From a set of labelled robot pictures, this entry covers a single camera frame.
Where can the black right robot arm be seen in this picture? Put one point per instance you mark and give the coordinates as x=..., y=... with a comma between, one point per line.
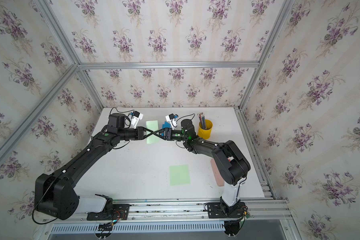
x=231, y=163

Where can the yellow metal pencil bucket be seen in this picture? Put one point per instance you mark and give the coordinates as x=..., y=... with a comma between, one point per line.
x=205, y=133

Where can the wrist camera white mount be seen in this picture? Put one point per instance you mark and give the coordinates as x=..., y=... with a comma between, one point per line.
x=172, y=120
x=135, y=118

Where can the dark blue pencil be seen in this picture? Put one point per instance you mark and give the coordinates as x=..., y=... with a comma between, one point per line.
x=200, y=123

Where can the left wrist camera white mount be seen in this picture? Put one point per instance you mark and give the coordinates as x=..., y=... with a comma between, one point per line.
x=135, y=118

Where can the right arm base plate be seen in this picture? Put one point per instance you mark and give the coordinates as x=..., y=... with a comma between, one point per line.
x=223, y=211

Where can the aluminium rail frame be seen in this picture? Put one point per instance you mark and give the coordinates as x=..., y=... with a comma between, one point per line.
x=189, y=216

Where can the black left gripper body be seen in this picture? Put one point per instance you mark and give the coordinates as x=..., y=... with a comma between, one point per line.
x=132, y=134

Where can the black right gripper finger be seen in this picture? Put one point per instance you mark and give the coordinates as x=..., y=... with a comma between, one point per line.
x=160, y=131
x=156, y=136

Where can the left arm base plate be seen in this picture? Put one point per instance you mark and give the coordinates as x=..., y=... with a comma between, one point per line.
x=116, y=212

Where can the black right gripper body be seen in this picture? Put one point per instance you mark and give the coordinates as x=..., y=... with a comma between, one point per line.
x=175, y=135

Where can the blue square paper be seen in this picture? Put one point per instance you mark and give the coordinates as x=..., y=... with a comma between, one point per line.
x=166, y=125

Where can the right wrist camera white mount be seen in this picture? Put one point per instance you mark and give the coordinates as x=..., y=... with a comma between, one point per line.
x=172, y=120

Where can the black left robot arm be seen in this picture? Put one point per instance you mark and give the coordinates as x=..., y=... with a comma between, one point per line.
x=55, y=195

